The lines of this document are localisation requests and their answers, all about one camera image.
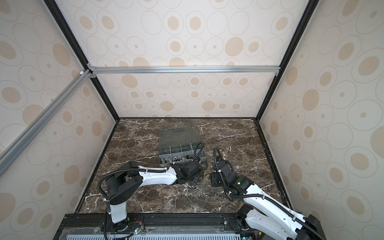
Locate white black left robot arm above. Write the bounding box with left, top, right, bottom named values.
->
left=97, top=161, right=204, bottom=224

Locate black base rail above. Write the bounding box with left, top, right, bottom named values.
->
left=54, top=213, right=271, bottom=240

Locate diagonal aluminium frame bar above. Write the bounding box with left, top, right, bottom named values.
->
left=1, top=70, right=91, bottom=175

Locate black right corner post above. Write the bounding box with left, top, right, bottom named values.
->
left=255, top=0, right=320, bottom=123

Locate black left corner post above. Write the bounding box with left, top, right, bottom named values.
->
left=43, top=0, right=120, bottom=122

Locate clear plastic organizer box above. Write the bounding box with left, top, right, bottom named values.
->
left=158, top=125, right=208, bottom=170

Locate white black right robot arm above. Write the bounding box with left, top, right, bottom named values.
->
left=213, top=157, right=326, bottom=240

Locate horizontal aluminium frame bar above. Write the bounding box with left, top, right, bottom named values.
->
left=91, top=66, right=280, bottom=74

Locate black corner post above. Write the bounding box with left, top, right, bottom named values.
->
left=255, top=0, right=320, bottom=123
left=43, top=0, right=120, bottom=122

